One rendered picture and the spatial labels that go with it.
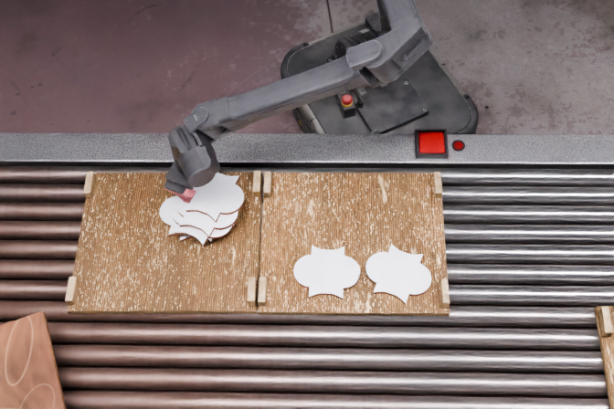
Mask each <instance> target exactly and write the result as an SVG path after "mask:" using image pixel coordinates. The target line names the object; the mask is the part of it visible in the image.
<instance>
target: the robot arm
mask: <svg viewBox="0 0 614 409"><path fill-rule="evenodd" d="M382 3H383V5H384V8H385V10H386V15H387V18H388V21H389V27H390V30H391V31H389V32H387V33H385V34H384V35H382V36H380V37H377V38H375V39H373V40H369V41H366V42H364V43H362V44H359V45H356V46H353V47H349V48H348V49H347V50H346V55H345V56H343V57H341V58H338V59H336V60H334V61H332V62H329V63H326V64H324V65H321V66H319V67H316V68H312V69H309V70H306V71H303V72H302V73H299V74H296V75H293V76H290V77H288V78H286V79H281V80H278V81H276V82H273V83H270V84H268V85H265V86H263V87H260V88H257V89H254V90H251V91H248V92H244V93H241V94H238V95H231V96H227V97H225V98H222V99H219V100H217V99H212V100H209V101H206V102H203V103H201V104H199V105H197V106H196V107H195V108H194V109H193V111H192V113H191V114H190V115H188V116H187V117H186V118H185V119H183V121H184V123H185V125H180V126H177V127H175V128H173V129H172V130H171V131H170V133H169V135H168V140H169V143H170V147H171V150H172V154H173V157H174V163H173V164H172V166H171V168H170V169H169V171H168V173H167V175H166V176H165V178H166V182H165V184H164V189H165V190H167V191H169V192H171V193H173V194H176V195H177V196H178V197H179V198H180V199H182V200H183V201H184V202H186V203H190V201H191V200H192V198H193V197H194V195H195V193H196V190H193V189H194V187H201V186H204V185H206V184H208V183H210V182H211V181H212V180H213V178H214V177H215V174H216V173H217V172H218V171H219V170H220V165H219V162H218V161H217V157H216V153H215V150H214V148H213V146H212V145H211V144H212V143H213V142H215V141H216V140H220V139H223V138H225V137H227V136H230V135H233V134H235V131H238V130H241V129H244V128H246V127H247V126H248V125H250V124H251V123H254V122H256V121H260V120H263V119H266V118H268V117H271V116H274V115H277V114H280V113H282V112H284V111H287V110H292V109H295V108H298V107H300V106H303V105H306V104H309V103H312V102H315V101H317V100H321V99H324V98H327V97H330V96H333V95H335V94H338V93H341V92H344V91H347V90H350V89H356V88H364V87H367V86H370V87H371V88H375V87H378V86H381V85H384V84H387V83H389V82H392V81H394V80H396V79H398V78H399V77H400V75H401V76H402V75H403V74H404V73H405V72H406V71H407V70H408V69H409V68H410V67H411V66H412V65H413V64H414V63H415V62H416V61H417V60H418V59H419V58H420V57H421V56H422V55H423V54H424V53H425V52H426V51H427V50H428V49H429V48H430V47H432V46H433V44H434V42H433V39H432V36H431V34H430V33H429V32H428V30H427V29H426V28H425V25H424V23H423V20H422V18H421V16H420V14H419V12H418V9H417V6H416V3H415V0H382ZM186 197H187V198H186Z"/></svg>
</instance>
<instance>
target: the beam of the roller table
mask: <svg viewBox="0 0 614 409"><path fill-rule="evenodd" d="M168 135H169V133H55V132H0V166H113V167H171V166H172V164H173V163H174V157H173V154H172V150H171V147H170V143H169V140H168ZM447 135H448V148H449V157H448V159H416V145H415V134H307V133H235V134H233V135H230V136H227V137H225V138H223V139H220V140H216V141H215V142H213V143H212V144H211V145H212V146H213V148H214V150H215V153H216V157H217V161H218V162H219V165H220V167H293V168H473V169H614V135H559V134H447ZM456 140H460V141H463V142H464V144H465V148H464V149H463V150H462V151H459V152H458V151H455V150H453V148H452V147H451V145H452V143H453V142H454V141H456Z"/></svg>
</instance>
